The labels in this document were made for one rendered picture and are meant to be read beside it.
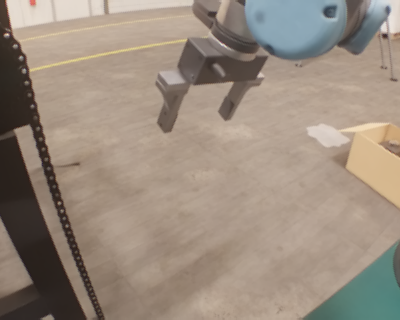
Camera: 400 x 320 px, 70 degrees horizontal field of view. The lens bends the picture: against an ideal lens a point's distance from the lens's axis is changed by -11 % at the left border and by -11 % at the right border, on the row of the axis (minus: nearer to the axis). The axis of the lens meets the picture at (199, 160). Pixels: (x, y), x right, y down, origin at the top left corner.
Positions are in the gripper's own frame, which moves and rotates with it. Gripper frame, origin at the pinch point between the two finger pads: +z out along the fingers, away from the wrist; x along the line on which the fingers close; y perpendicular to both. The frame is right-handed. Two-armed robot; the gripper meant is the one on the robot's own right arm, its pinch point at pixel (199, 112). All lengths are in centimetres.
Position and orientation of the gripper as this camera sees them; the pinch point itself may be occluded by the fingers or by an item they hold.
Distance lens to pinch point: 53.9
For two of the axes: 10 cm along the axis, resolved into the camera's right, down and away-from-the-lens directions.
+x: 7.7, -2.2, 6.0
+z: -3.4, 6.4, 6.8
